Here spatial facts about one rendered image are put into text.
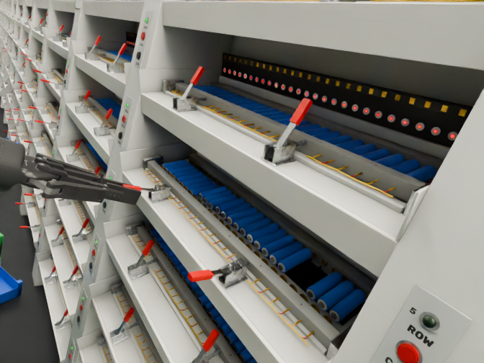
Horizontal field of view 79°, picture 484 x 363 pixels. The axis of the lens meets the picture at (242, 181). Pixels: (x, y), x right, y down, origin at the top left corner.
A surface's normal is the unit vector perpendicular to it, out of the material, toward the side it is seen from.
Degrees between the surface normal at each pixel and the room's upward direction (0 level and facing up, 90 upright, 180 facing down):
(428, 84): 90
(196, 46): 90
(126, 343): 18
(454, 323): 90
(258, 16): 108
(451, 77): 90
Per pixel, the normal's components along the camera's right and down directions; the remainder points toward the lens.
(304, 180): 0.09, -0.88
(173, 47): 0.60, 0.42
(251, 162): -0.79, 0.22
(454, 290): -0.73, -0.06
